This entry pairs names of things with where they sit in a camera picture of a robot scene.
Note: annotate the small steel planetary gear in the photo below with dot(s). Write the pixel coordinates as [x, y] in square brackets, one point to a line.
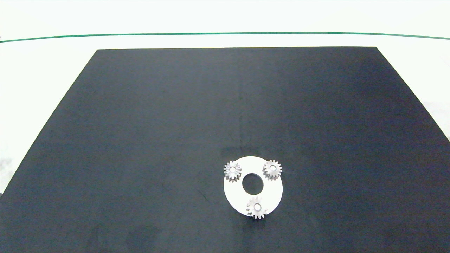
[227, 172]
[277, 171]
[251, 209]

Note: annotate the round white pin plate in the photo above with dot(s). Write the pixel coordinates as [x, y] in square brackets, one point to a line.
[235, 193]

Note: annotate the dark rectangular mat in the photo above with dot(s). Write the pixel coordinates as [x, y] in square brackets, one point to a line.
[140, 123]

